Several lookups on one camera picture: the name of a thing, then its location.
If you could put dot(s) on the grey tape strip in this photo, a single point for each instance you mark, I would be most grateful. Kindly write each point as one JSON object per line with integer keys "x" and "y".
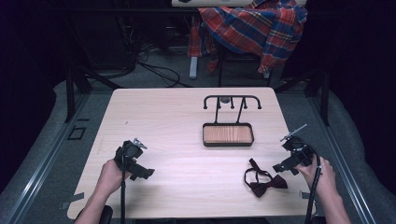
{"x": 73, "y": 199}
{"x": 305, "y": 195}

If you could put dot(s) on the aluminium floor rail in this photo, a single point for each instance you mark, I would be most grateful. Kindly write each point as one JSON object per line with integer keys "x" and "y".
{"x": 345, "y": 174}
{"x": 40, "y": 174}

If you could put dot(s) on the red blue plaid cloth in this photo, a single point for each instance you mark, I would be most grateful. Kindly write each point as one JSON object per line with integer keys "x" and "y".
{"x": 258, "y": 28}

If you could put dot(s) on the black tape rectangle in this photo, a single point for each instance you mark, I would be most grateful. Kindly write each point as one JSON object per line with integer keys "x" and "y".
{"x": 77, "y": 133}

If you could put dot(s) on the black metal stand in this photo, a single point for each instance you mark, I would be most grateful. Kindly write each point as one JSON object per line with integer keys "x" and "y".
{"x": 71, "y": 93}
{"x": 323, "y": 96}

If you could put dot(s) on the black rack with wooden tray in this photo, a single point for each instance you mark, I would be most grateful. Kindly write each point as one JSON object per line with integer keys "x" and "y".
{"x": 228, "y": 134}

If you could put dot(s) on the black chair armrest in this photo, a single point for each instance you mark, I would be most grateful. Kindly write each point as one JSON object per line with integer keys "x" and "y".
{"x": 106, "y": 214}

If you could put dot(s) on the white table top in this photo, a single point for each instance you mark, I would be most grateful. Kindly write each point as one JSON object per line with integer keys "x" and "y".
{"x": 205, "y": 2}

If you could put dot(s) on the black chair frame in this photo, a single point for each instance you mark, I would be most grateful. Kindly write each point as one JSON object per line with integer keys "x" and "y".
{"x": 239, "y": 59}

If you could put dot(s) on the person's left hand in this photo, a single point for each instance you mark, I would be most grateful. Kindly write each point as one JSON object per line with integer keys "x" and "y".
{"x": 112, "y": 174}

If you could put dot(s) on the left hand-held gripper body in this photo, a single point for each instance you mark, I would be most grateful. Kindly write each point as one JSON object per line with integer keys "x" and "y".
{"x": 130, "y": 151}

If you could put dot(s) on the person's right hand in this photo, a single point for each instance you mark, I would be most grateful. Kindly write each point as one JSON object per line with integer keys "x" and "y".
{"x": 320, "y": 179}

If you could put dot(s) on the dark bow tie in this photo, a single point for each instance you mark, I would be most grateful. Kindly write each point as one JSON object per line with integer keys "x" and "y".
{"x": 266, "y": 185}

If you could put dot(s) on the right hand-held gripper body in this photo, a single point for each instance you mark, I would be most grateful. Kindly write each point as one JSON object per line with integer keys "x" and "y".
{"x": 299, "y": 151}

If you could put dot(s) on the white table leg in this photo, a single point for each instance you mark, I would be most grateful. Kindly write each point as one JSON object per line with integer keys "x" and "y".
{"x": 193, "y": 67}

